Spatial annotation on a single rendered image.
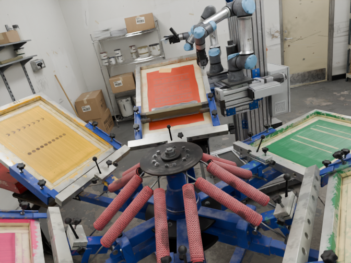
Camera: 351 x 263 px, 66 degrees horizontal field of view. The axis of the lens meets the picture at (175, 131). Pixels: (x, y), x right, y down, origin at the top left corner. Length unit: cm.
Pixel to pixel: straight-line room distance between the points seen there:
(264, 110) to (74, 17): 423
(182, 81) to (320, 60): 456
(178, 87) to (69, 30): 408
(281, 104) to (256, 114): 26
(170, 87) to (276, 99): 116
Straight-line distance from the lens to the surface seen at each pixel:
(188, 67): 236
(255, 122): 291
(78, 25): 595
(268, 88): 250
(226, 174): 125
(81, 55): 600
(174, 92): 219
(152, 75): 237
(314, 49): 637
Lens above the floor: 191
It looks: 23 degrees down
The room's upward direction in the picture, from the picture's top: 12 degrees counter-clockwise
